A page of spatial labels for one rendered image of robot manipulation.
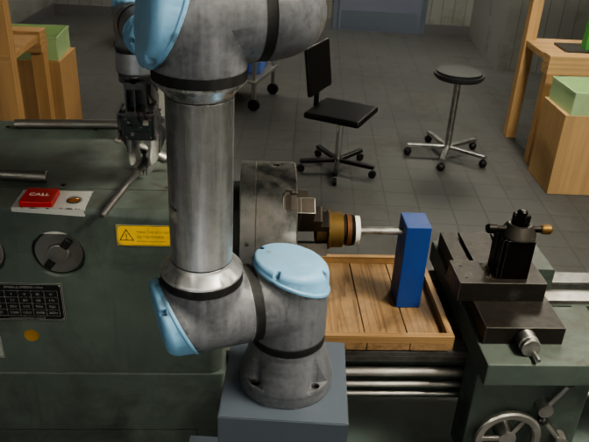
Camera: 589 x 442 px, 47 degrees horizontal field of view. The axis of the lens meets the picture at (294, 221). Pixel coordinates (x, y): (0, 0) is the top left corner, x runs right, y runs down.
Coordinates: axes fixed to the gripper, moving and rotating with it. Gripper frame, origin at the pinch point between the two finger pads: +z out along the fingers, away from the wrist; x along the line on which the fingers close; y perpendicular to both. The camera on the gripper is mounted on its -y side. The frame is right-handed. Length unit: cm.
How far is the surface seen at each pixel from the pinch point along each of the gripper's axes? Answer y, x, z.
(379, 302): -11, 54, 40
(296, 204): -2.3, 31.4, 9.0
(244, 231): 2.0, 20.4, 13.3
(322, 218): -8.3, 38.0, 15.5
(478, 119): -404, 209, 127
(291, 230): 1.8, 30.3, 13.0
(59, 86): -333, -112, 87
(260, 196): -3.0, 23.6, 7.4
